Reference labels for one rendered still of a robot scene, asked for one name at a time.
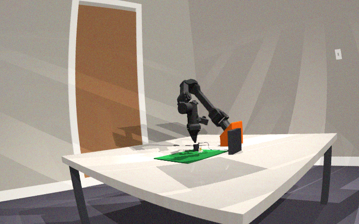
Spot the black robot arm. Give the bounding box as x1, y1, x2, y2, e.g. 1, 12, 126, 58
177, 79, 230, 130

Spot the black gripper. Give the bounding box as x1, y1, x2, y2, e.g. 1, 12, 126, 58
187, 113, 201, 143

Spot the green circuit board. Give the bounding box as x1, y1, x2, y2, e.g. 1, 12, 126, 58
154, 148, 228, 164

